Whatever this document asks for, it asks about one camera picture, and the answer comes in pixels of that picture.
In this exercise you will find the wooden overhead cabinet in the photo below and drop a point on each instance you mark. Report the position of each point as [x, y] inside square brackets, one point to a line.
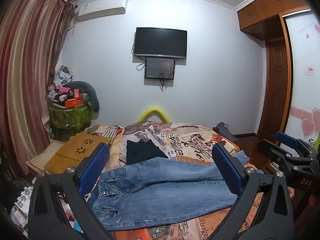
[262, 7]

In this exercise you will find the red box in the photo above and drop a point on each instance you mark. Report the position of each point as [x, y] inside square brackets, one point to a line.
[76, 94]

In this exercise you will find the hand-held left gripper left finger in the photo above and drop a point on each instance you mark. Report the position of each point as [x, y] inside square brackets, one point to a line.
[93, 166]

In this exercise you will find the white air conditioner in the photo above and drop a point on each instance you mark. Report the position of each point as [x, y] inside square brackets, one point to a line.
[102, 7]

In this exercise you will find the green storage bin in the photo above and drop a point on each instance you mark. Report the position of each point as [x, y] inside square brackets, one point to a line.
[70, 118]

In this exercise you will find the orange box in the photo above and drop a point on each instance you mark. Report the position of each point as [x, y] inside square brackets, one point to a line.
[73, 103]

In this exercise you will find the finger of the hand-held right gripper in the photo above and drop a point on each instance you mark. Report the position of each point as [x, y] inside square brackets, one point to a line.
[287, 138]
[272, 152]

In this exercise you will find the large black wall television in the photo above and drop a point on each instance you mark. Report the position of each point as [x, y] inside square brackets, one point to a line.
[160, 41]

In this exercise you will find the black folded garment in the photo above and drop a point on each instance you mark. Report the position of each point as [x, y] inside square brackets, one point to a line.
[140, 152]

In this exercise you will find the pile of clothes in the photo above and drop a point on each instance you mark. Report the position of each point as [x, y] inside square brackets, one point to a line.
[61, 85]

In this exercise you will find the blue denim pants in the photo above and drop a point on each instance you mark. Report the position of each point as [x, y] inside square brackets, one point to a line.
[162, 195]

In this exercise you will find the printed newspaper pattern blanket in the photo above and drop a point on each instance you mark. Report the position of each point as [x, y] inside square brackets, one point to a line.
[190, 140]

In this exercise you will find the grey pillow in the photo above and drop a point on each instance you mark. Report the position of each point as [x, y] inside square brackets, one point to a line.
[87, 90]

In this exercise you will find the white heart pattern wardrobe door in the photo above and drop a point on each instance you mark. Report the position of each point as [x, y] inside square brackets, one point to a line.
[305, 92]

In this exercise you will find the dark blue garment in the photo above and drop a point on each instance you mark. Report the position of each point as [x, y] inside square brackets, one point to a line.
[225, 130]

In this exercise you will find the beige cushion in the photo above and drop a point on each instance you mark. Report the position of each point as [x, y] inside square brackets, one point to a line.
[41, 157]

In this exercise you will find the yellow foam tube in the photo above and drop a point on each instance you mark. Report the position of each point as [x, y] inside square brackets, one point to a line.
[153, 111]

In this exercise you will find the striped curtain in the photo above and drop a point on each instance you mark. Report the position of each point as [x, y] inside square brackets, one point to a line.
[25, 67]

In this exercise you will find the brown wooden door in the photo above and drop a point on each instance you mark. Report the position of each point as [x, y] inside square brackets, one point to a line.
[275, 85]

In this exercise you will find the wooden laptop table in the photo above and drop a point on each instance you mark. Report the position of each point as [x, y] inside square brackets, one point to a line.
[80, 146]

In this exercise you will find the pink cloth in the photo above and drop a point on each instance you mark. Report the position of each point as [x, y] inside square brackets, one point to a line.
[70, 215]

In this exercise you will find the small black wall monitor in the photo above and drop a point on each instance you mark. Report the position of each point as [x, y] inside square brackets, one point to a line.
[158, 68]

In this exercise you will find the pile of white papers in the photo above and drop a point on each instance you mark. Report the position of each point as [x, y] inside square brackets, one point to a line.
[21, 205]

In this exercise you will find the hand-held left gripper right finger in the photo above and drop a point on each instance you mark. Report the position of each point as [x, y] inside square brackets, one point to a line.
[228, 171]

